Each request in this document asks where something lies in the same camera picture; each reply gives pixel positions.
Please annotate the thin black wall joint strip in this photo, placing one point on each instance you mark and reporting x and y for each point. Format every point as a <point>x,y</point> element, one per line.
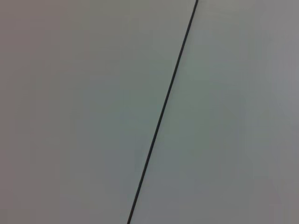
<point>163,105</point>

